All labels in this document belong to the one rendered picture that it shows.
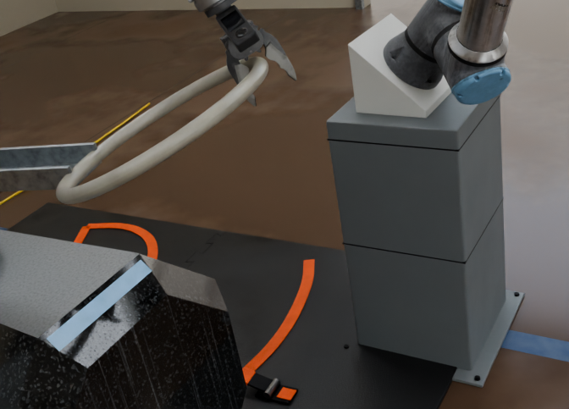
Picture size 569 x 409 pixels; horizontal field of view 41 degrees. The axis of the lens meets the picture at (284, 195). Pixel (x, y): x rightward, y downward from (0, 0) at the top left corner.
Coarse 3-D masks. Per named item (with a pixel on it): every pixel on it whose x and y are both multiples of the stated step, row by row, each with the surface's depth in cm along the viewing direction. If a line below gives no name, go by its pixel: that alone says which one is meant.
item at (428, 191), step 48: (336, 144) 222; (384, 144) 214; (432, 144) 206; (480, 144) 220; (336, 192) 232; (384, 192) 222; (432, 192) 214; (480, 192) 225; (384, 240) 231; (432, 240) 222; (480, 240) 231; (384, 288) 241; (432, 288) 231; (480, 288) 237; (384, 336) 251; (432, 336) 241; (480, 336) 244; (480, 384) 234
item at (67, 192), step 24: (216, 72) 165; (264, 72) 141; (192, 96) 170; (240, 96) 133; (144, 120) 170; (192, 120) 129; (216, 120) 129; (120, 144) 168; (168, 144) 127; (72, 168) 158; (120, 168) 128; (144, 168) 127; (72, 192) 135; (96, 192) 131
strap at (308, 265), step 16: (96, 224) 367; (112, 224) 364; (128, 224) 362; (80, 240) 355; (304, 272) 302; (304, 288) 292; (304, 304) 283; (288, 320) 276; (272, 352) 262; (256, 368) 256
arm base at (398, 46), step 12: (396, 36) 216; (408, 36) 210; (384, 48) 218; (396, 48) 213; (408, 48) 210; (396, 60) 213; (408, 60) 211; (420, 60) 210; (432, 60) 209; (396, 72) 213; (408, 72) 212; (420, 72) 211; (432, 72) 212; (408, 84) 214; (420, 84) 213; (432, 84) 215
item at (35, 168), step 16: (64, 144) 166; (80, 144) 165; (96, 144) 164; (0, 160) 173; (16, 160) 172; (32, 160) 170; (48, 160) 169; (64, 160) 168; (0, 176) 160; (16, 176) 159; (32, 176) 158; (48, 176) 157
